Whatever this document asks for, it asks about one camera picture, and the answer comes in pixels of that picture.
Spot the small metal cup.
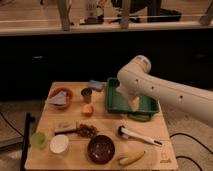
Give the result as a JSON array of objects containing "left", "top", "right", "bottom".
[{"left": 81, "top": 88, "right": 92, "bottom": 104}]

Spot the green plastic cup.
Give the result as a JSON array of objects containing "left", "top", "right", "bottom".
[{"left": 30, "top": 132, "right": 46, "bottom": 149}]

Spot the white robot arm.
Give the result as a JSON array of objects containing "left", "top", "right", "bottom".
[{"left": 117, "top": 55, "right": 213, "bottom": 127}]

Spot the dark red bowl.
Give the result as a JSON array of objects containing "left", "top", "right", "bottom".
[{"left": 87, "top": 135, "right": 115, "bottom": 164}]

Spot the blue grey sponge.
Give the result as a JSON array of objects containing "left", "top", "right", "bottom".
[{"left": 88, "top": 80, "right": 104, "bottom": 92}]

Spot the pile of brown nuts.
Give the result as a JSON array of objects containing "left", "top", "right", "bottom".
[{"left": 77, "top": 124, "right": 98, "bottom": 138}]

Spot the white paper cup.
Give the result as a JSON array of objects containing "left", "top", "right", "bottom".
[{"left": 49, "top": 134, "right": 69, "bottom": 154}]

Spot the orange apple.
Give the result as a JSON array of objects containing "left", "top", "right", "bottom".
[{"left": 82, "top": 104, "right": 94, "bottom": 117}]

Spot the white handled black brush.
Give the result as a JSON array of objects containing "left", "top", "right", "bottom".
[{"left": 118, "top": 126, "right": 162, "bottom": 146}]

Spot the black floor cable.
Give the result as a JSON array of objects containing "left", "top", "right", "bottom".
[{"left": 169, "top": 132, "right": 213, "bottom": 171}]

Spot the orange bowl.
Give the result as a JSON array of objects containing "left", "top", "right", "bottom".
[{"left": 46, "top": 87, "right": 73, "bottom": 109}]

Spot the green plastic tray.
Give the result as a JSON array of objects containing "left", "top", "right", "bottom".
[{"left": 105, "top": 77, "right": 159, "bottom": 116}]

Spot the black stand post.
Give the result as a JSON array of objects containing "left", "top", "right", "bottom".
[{"left": 19, "top": 113, "right": 35, "bottom": 171}]

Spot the grey folded cloth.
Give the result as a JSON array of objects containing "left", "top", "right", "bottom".
[{"left": 46, "top": 91, "right": 67, "bottom": 105}]

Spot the yellow banana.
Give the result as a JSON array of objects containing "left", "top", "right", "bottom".
[{"left": 119, "top": 151, "right": 145, "bottom": 165}]

